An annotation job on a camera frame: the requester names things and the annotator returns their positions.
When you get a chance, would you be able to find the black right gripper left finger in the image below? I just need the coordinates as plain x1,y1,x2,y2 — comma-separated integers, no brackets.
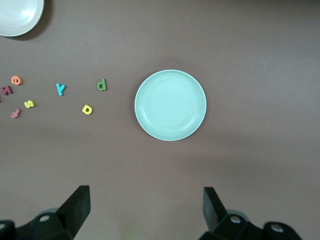
14,185,91,240

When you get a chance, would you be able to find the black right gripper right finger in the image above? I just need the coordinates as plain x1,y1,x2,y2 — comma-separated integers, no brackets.
199,186,263,240

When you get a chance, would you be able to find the yellow foam letter a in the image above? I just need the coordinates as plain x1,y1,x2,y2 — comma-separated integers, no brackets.
81,104,94,116

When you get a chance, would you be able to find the teal foam letter y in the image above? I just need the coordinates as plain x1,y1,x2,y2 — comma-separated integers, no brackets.
55,82,67,97

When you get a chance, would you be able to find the green foam letter d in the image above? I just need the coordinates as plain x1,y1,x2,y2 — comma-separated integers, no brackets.
96,78,108,92

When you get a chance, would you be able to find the green plate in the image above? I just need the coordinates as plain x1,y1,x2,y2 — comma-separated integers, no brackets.
134,69,208,142

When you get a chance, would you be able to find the dark red foam letter k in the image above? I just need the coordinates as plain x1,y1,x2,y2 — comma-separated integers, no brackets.
0,85,14,96

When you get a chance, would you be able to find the orange foam letter e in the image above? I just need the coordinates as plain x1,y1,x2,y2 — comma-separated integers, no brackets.
10,75,24,86

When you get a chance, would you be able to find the beige plate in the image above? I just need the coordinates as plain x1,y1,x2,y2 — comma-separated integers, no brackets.
0,0,45,38

